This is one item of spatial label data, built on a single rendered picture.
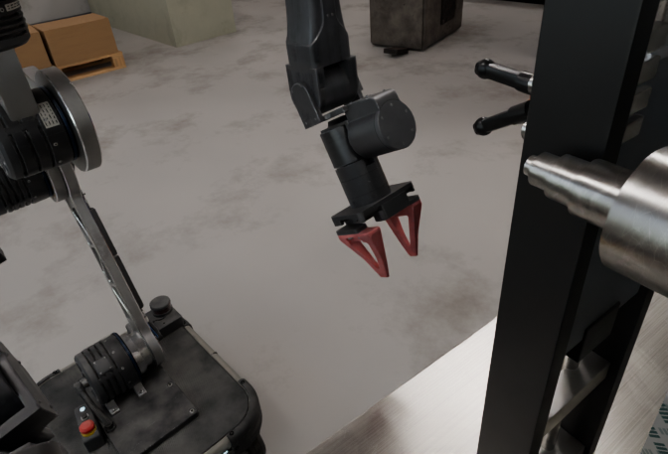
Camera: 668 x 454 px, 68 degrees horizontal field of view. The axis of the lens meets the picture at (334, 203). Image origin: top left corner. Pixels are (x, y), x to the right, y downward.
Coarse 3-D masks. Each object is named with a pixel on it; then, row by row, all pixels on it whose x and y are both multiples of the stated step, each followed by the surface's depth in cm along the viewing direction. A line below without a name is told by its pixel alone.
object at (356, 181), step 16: (368, 160) 63; (352, 176) 62; (368, 176) 62; (384, 176) 64; (352, 192) 63; (368, 192) 62; (384, 192) 63; (400, 192) 64; (352, 208) 65; (368, 208) 61; (336, 224) 65
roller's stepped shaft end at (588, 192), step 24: (528, 168) 28; (552, 168) 26; (576, 168) 25; (600, 168) 25; (624, 168) 24; (552, 192) 26; (576, 192) 25; (600, 192) 24; (576, 216) 26; (600, 216) 24
